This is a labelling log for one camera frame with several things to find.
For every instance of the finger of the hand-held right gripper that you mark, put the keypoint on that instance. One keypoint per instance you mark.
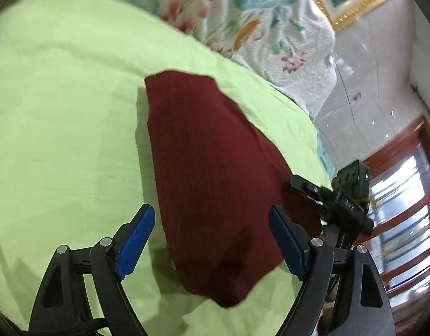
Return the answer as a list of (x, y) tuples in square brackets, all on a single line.
[(311, 189)]

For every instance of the maroon knit hooded sweater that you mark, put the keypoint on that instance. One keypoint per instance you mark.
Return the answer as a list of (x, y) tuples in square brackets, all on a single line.
[(215, 182)]

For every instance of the white floral quilt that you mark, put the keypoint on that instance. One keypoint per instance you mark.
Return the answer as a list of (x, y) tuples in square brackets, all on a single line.
[(271, 31)]

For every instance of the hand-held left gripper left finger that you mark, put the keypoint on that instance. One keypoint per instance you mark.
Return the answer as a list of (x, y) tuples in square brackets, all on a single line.
[(134, 248)]

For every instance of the light blue floral sheet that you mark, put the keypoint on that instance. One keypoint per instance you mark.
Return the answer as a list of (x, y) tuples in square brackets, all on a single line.
[(323, 157)]

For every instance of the light green bed sheet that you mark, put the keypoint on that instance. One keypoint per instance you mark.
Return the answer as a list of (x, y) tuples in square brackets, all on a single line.
[(68, 122)]

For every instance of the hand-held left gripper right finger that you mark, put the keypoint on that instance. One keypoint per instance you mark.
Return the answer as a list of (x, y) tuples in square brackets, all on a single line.
[(286, 243)]

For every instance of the wooden window frame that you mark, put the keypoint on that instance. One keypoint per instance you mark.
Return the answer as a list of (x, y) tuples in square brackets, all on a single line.
[(404, 196)]

